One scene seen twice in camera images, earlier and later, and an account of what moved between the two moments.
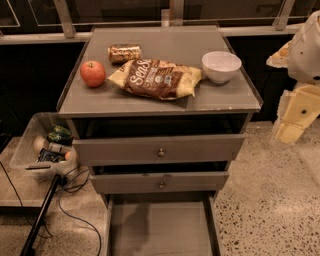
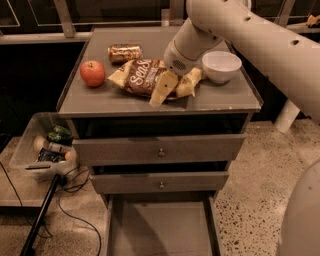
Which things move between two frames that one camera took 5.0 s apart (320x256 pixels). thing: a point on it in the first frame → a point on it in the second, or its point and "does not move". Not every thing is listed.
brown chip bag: [157, 79] does not move
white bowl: [221, 66] does not move
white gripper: [305, 53] → [175, 61]
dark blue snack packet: [50, 156] does not move
